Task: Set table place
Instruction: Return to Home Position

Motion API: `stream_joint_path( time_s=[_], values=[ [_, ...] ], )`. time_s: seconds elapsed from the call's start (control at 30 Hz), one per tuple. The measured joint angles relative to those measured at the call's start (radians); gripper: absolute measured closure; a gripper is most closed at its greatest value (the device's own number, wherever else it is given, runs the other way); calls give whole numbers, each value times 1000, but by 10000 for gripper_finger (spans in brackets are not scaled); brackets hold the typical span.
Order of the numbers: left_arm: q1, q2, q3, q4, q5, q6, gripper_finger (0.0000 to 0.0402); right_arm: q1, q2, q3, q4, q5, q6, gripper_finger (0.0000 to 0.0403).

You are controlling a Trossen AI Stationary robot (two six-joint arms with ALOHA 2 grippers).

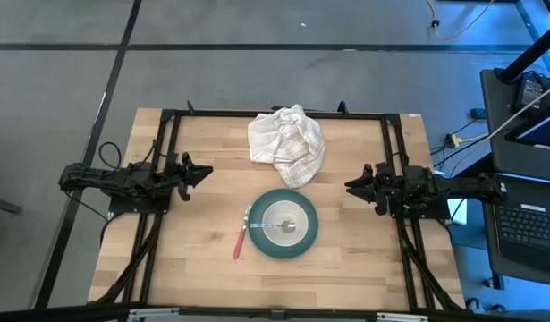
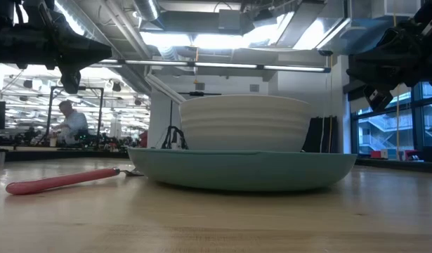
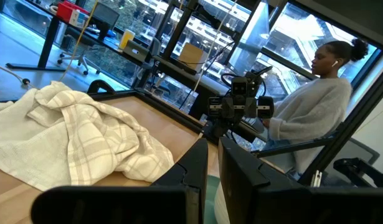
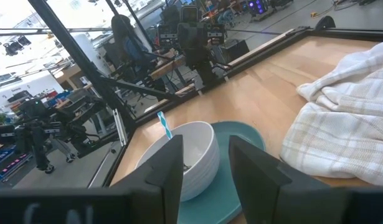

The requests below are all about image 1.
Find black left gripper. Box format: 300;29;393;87
151;151;215;202

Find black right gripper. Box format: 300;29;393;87
343;161;410;217

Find white bowl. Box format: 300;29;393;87
261;199;310;248

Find fork with red handle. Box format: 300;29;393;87
232;204;253;261

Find metal spoon light handle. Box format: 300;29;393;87
249;219;298;234

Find white checked cloth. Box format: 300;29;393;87
247;103;326;190

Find teal round plate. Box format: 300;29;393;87
247;188;320;260

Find white box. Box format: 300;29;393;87
450;198;469;226

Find black side cart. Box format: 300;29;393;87
478;66;550;290

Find black laptop keyboard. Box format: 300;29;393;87
492;199;550;274

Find black crossbeam silver brackets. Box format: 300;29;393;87
0;301;550;322

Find dark flat screen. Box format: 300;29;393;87
504;109;550;151

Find black power adapter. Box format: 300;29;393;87
511;72;548;113

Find grey furniture leg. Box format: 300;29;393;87
0;194;24;216

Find black diagonal pole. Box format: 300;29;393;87
496;21;550;85

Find black aluminium table frame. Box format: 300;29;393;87
89;100;467;322

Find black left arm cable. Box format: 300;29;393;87
97;140;123;172

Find yellow cable connector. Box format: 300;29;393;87
448;132;490;148

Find white cable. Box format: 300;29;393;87
485;81;550;143

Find yellow floor cable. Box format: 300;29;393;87
425;0;497;42

